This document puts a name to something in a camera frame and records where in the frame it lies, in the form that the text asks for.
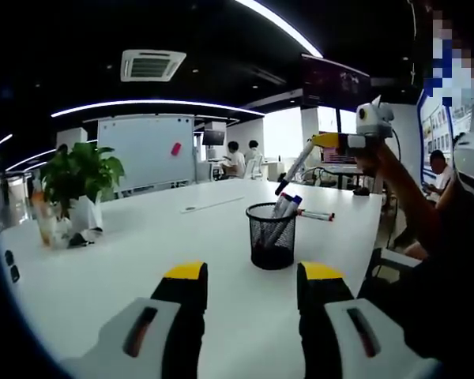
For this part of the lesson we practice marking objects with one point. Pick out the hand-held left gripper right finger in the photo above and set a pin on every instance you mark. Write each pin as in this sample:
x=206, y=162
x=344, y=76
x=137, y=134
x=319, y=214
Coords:
x=363, y=339

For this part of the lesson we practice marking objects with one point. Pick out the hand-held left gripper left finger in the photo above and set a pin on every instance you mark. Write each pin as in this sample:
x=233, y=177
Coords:
x=142, y=335

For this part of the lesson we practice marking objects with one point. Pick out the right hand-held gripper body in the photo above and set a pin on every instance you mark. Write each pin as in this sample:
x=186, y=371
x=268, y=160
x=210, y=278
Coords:
x=373, y=120

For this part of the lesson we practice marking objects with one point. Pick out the blue cap whiteboard marker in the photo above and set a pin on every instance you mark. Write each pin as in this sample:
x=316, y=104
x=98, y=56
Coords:
x=297, y=200

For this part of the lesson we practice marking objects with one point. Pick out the black mesh pen holder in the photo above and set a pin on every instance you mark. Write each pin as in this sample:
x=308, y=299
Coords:
x=270, y=241

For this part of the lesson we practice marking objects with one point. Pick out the white whiteboard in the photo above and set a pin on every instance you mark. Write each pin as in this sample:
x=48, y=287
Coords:
x=142, y=154

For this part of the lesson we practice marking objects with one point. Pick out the red whiteboard eraser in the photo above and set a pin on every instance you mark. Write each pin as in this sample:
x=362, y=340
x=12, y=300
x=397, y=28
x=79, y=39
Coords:
x=175, y=148

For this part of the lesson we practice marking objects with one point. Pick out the person's right hand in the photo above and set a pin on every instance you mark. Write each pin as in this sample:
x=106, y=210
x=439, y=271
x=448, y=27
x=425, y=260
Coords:
x=370, y=166

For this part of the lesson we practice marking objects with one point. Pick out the purple lit monitor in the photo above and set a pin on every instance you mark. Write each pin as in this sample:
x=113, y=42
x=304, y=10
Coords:
x=341, y=156

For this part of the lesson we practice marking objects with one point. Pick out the large dark hanging screen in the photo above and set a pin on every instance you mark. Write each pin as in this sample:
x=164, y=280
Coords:
x=332, y=85

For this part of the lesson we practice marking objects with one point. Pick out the white office chair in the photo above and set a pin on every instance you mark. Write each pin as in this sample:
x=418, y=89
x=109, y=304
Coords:
x=253, y=167

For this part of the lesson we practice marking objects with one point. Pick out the grey chair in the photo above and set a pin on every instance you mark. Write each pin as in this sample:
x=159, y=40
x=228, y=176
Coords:
x=395, y=260

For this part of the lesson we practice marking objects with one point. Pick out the person's black shirt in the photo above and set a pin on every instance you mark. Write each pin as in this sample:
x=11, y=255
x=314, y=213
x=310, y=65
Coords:
x=450, y=284

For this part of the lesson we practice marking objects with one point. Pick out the white chest device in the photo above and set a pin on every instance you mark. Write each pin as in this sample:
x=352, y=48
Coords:
x=470, y=162

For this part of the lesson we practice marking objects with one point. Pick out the small monitor on stand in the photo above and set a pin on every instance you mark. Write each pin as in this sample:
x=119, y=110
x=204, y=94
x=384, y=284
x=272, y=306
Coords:
x=214, y=137

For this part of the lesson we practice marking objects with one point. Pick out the small black desk item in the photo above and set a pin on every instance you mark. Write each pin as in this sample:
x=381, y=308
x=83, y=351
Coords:
x=79, y=240

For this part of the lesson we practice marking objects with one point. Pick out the curved ceiling light strip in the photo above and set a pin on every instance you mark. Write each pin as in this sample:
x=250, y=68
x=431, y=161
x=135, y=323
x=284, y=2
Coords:
x=154, y=102
x=3, y=141
x=29, y=158
x=284, y=25

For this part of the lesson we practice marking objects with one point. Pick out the small black case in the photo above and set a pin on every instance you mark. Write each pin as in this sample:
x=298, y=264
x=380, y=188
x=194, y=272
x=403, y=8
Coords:
x=15, y=273

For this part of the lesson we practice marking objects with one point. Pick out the clear glass vase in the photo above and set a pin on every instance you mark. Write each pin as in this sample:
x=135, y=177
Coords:
x=45, y=221

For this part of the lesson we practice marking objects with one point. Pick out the potted green plant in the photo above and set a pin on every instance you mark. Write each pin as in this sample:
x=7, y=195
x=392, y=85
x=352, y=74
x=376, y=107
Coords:
x=79, y=169

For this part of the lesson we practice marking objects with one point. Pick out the ceiling air conditioner vent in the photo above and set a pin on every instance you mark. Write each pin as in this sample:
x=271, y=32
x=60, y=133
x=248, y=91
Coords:
x=152, y=65

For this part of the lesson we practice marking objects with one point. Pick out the blue framed wall poster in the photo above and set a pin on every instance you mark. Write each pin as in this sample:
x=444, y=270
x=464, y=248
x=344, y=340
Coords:
x=438, y=126

